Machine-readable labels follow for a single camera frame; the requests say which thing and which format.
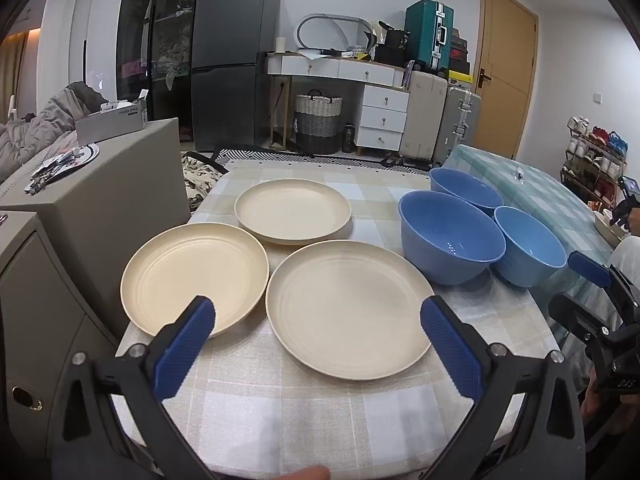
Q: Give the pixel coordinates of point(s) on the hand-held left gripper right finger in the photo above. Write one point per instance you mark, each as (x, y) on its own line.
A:
(451, 347)

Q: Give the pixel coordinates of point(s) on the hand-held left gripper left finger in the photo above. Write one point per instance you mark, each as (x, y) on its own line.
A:
(184, 347)

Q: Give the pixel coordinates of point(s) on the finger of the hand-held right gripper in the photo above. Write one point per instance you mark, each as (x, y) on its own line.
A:
(590, 267)
(580, 317)

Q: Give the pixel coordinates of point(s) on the light blue bowl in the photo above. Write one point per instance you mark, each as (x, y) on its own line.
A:
(530, 245)

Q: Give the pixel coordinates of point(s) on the cream round plate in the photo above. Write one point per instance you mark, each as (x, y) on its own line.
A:
(292, 208)
(347, 307)
(195, 272)

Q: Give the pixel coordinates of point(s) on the large blue bowl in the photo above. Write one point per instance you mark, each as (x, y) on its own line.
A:
(447, 240)

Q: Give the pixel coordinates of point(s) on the small blue bowl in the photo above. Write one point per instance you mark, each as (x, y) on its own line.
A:
(467, 187)

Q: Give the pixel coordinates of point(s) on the person's right hand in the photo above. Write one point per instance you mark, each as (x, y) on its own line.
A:
(597, 402)

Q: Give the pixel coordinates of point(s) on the person's left hand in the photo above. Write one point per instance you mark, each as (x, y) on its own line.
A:
(302, 474)

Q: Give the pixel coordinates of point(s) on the white dish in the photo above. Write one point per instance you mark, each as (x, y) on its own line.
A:
(607, 227)

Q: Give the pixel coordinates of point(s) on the shoe rack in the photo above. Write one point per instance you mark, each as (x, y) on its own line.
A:
(592, 160)

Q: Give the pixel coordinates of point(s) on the small clear plastic packet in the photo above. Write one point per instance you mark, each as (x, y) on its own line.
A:
(520, 175)

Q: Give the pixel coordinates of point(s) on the low grey cabinet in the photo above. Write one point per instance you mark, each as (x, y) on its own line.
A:
(45, 320)

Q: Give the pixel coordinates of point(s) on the silver suitcase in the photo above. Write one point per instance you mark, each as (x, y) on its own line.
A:
(457, 125)

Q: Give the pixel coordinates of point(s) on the wooden door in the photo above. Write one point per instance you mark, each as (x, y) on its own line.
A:
(505, 75)

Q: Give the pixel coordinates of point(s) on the printed round fan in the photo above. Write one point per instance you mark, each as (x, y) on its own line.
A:
(65, 162)

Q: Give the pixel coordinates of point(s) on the beige suitcase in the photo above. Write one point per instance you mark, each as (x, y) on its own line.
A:
(424, 115)

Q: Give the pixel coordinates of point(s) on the patterned rug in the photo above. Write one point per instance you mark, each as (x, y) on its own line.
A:
(310, 159)

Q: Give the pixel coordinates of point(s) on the black water bottle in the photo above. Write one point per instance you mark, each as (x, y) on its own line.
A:
(348, 137)

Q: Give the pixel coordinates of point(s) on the grey cardboard box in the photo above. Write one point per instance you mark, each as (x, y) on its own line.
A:
(112, 120)

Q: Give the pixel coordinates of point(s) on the white desk with drawers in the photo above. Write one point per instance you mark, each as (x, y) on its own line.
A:
(385, 110)

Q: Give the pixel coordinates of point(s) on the stack of dark boxes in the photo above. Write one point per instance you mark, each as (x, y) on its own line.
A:
(460, 55)

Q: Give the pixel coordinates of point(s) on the woven laundry basket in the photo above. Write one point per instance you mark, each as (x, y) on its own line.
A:
(318, 122)

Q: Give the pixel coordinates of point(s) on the grey padded jacket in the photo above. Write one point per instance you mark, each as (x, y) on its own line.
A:
(45, 120)

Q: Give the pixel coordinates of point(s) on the teal suitcase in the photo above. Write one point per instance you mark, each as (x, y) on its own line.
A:
(425, 35)

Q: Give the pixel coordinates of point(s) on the dark grey refrigerator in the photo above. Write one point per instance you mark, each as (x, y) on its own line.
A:
(232, 60)

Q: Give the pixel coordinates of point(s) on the black bag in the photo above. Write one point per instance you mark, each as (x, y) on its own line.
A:
(392, 50)

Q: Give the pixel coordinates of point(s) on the black glass cabinet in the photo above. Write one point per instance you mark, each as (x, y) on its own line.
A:
(160, 35)

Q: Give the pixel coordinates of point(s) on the white paper roll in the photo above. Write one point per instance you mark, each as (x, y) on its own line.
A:
(280, 45)

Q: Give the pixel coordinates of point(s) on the beige curtain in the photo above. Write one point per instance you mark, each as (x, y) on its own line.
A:
(12, 75)

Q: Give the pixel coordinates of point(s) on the oval mirror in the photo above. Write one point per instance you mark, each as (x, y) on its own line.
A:
(330, 30)

